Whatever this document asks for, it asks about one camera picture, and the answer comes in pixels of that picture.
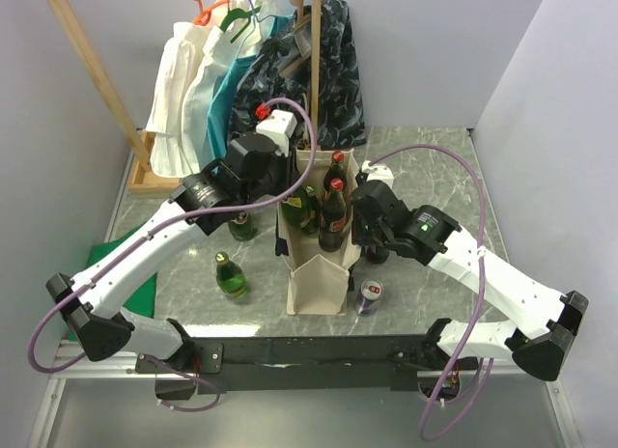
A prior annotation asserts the orange hanger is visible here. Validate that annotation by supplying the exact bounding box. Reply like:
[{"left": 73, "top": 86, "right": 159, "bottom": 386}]
[{"left": 191, "top": 0, "right": 230, "bottom": 26}]

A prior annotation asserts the white ruffled shirt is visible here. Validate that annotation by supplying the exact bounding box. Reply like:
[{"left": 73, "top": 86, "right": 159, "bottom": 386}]
[{"left": 146, "top": 22, "right": 210, "bottom": 178}]

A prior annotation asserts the dark patterned shirt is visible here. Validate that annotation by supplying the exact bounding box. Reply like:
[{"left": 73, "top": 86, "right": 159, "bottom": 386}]
[{"left": 227, "top": 0, "right": 367, "bottom": 150}]

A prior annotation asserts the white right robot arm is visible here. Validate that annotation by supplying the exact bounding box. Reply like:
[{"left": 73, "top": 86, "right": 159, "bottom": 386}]
[{"left": 351, "top": 181, "right": 589, "bottom": 381}]

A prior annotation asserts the wooden clothes rack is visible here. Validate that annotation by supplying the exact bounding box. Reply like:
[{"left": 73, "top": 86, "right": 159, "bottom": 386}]
[{"left": 46, "top": 0, "right": 322, "bottom": 198}]

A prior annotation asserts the aluminium rail frame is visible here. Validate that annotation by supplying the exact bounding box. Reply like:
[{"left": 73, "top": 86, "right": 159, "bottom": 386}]
[{"left": 47, "top": 340, "right": 584, "bottom": 447}]

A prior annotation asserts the cola bottle middle red cap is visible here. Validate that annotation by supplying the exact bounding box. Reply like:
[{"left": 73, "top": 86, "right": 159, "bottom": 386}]
[{"left": 365, "top": 245, "right": 390, "bottom": 265}]

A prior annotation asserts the dark cola bottle red cap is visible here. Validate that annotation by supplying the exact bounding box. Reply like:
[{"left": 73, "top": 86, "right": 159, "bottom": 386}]
[{"left": 323, "top": 150, "right": 348, "bottom": 199}]

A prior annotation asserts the cola bottle front red cap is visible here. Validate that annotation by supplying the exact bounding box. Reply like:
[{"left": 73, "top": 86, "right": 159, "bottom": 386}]
[{"left": 319, "top": 178, "right": 347, "bottom": 253}]

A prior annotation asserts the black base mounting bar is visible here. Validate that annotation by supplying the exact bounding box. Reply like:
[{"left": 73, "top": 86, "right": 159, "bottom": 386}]
[{"left": 134, "top": 334, "right": 484, "bottom": 410}]

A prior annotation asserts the wooden hanger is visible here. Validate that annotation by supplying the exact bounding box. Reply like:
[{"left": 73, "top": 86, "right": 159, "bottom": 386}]
[{"left": 279, "top": 0, "right": 311, "bottom": 78}]

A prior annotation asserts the green hanger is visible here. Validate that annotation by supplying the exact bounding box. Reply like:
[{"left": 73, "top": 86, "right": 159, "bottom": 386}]
[{"left": 219, "top": 8, "right": 252, "bottom": 43}]

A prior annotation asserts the green glass bottle yellow label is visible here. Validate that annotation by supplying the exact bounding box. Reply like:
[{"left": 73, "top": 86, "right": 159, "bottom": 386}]
[{"left": 302, "top": 185, "right": 321, "bottom": 236}]

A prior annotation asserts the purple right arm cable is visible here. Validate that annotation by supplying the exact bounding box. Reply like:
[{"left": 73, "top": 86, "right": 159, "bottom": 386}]
[{"left": 369, "top": 143, "right": 494, "bottom": 442}]

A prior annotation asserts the green cloth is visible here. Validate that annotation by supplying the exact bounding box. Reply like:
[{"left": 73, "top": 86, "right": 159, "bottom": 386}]
[{"left": 87, "top": 231, "right": 157, "bottom": 319}]

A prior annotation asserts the silver blue energy drink can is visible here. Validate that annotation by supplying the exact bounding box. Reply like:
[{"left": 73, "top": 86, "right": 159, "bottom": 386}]
[{"left": 355, "top": 279, "right": 383, "bottom": 317}]

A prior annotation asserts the blue wire hanger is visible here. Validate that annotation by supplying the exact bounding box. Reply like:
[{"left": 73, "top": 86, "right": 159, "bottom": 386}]
[{"left": 237, "top": 0, "right": 279, "bottom": 58}]

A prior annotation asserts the beige canvas tote bag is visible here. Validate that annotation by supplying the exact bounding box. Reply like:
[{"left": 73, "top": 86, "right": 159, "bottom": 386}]
[{"left": 275, "top": 149, "right": 361, "bottom": 316}]

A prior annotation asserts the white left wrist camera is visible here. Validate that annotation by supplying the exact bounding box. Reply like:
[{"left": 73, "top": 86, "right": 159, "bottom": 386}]
[{"left": 255, "top": 105, "right": 297, "bottom": 157}]

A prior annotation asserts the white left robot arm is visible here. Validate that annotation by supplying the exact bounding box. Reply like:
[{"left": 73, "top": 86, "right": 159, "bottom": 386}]
[{"left": 46, "top": 131, "right": 295, "bottom": 373}]

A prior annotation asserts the teal shirt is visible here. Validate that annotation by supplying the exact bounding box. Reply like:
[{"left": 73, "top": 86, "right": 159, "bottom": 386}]
[{"left": 203, "top": 15, "right": 292, "bottom": 165}]

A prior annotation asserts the green bottle front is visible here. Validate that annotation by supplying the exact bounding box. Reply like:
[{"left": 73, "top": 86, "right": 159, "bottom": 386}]
[{"left": 215, "top": 251, "right": 248, "bottom": 298}]

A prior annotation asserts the pale white blouse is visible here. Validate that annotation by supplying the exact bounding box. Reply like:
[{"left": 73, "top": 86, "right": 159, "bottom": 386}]
[{"left": 182, "top": 0, "right": 249, "bottom": 173}]

